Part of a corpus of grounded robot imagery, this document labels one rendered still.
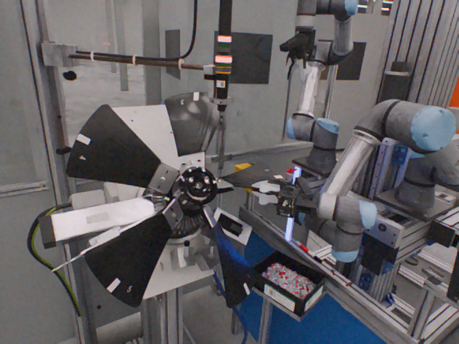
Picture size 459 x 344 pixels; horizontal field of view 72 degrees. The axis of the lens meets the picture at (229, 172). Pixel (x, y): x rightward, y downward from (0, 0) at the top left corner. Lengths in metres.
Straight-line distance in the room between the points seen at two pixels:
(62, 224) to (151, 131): 0.48
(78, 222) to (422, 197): 1.25
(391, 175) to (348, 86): 3.81
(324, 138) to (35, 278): 1.58
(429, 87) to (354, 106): 4.04
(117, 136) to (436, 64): 1.28
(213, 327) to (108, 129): 1.52
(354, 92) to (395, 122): 4.52
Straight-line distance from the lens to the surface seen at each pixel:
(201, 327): 2.15
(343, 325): 1.33
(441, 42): 1.60
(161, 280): 1.14
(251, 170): 1.15
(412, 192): 1.46
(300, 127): 1.69
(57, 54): 1.27
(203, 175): 0.94
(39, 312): 1.99
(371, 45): 5.61
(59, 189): 1.46
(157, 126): 1.28
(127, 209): 1.02
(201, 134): 1.03
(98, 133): 0.95
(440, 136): 1.03
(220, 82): 0.92
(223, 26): 0.91
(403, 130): 1.02
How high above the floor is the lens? 1.61
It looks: 22 degrees down
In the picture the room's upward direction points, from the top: 3 degrees clockwise
